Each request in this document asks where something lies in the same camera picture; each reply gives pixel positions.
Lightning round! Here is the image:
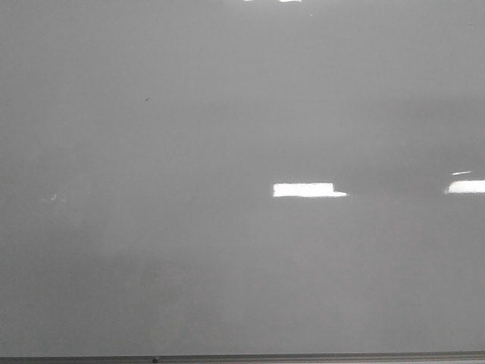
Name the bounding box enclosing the white whiteboard with aluminium frame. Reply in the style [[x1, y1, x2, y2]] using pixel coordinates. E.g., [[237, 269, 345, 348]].
[[1, 1, 484, 356]]

